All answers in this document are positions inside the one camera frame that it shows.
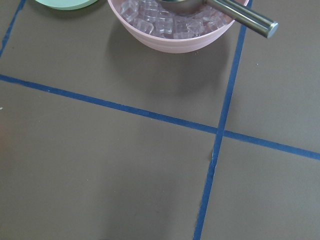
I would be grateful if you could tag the light green plate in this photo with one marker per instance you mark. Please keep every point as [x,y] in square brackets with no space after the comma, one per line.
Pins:
[66,5]

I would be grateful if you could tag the metal scoop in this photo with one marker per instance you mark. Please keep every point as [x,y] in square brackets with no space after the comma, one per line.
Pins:
[253,20]

